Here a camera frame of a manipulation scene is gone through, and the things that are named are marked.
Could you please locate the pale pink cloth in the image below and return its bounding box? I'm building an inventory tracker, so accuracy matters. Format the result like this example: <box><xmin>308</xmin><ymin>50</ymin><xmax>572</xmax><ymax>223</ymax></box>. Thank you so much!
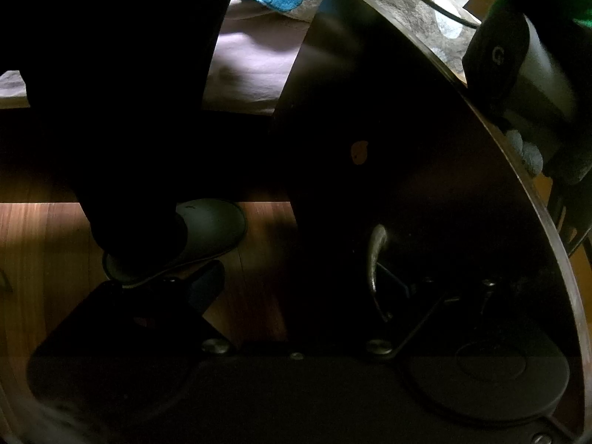
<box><xmin>0</xmin><ymin>0</ymin><xmax>312</xmax><ymax>116</ymax></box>

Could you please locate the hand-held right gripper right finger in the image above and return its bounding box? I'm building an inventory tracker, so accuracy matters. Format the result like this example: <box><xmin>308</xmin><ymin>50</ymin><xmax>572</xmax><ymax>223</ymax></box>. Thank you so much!
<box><xmin>366</xmin><ymin>277</ymin><xmax>504</xmax><ymax>363</ymax></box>

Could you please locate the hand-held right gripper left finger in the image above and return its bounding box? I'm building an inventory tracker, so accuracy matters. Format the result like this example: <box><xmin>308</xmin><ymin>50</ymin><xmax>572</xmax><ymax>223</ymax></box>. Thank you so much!
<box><xmin>33</xmin><ymin>260</ymin><xmax>231</xmax><ymax>358</ymax></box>

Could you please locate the grey slipper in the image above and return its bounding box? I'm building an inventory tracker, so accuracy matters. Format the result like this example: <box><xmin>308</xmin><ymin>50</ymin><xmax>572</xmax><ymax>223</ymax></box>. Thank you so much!
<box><xmin>102</xmin><ymin>198</ymin><xmax>247</xmax><ymax>288</ymax></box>

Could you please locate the person's dark trouser leg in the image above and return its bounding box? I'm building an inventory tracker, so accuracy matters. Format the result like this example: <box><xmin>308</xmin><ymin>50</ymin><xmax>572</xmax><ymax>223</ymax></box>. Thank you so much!
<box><xmin>0</xmin><ymin>0</ymin><xmax>247</xmax><ymax>269</ymax></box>

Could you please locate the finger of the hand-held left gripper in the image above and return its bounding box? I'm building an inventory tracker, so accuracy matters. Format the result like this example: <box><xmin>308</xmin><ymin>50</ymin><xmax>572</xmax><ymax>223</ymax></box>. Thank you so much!
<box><xmin>549</xmin><ymin>184</ymin><xmax>592</xmax><ymax>260</ymax></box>

